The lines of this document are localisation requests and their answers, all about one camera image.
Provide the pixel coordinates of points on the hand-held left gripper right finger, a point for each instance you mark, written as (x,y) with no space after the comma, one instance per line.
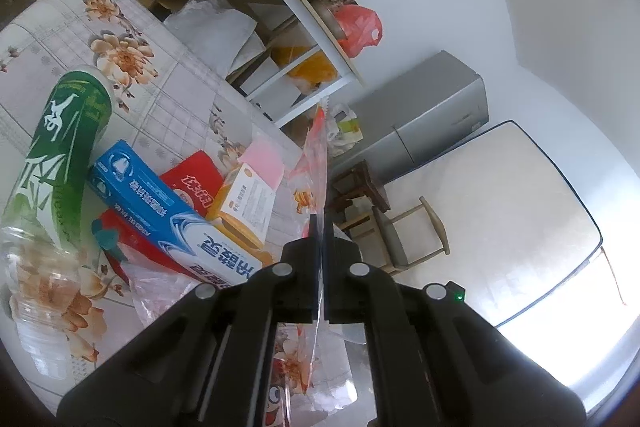
(330,267)

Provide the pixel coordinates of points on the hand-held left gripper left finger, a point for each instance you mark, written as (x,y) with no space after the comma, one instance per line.
(312,267)

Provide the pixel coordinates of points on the clear printed plastic bag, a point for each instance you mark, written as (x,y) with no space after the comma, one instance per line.
(312,177)

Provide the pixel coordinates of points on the orange and white medicine box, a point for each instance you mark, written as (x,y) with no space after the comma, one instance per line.
(245,202)

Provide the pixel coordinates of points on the blue and white carton box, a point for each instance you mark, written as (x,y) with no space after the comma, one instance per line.
(150,202)

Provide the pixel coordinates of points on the wooden chair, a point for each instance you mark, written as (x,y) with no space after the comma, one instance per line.
(390,237)

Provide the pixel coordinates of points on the dark wooden stool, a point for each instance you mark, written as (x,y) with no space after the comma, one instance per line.
(360,187)

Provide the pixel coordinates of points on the white plastic bag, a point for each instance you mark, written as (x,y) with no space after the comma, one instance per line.
(345,127)

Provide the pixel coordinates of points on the red snack bag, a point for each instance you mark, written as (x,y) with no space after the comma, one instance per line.
(197,179)

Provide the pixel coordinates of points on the white mattress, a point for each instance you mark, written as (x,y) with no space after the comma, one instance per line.
(490,207)

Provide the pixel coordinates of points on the white side table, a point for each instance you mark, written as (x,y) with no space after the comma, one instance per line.
(320,94)

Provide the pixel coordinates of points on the grey refrigerator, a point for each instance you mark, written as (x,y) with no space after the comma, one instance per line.
(425,107)

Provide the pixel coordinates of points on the orange bag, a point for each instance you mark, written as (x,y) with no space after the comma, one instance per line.
(310,67)

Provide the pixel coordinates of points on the red plastic bag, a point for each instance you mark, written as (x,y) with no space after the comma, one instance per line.
(357,29)

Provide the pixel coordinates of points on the floral tablecloth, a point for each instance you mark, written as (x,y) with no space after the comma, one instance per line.
(165,72)

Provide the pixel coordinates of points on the white pillow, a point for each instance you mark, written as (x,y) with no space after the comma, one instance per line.
(215,27)

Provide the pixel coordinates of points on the green labelled plastic bottle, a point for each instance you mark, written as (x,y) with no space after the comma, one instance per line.
(55,147)

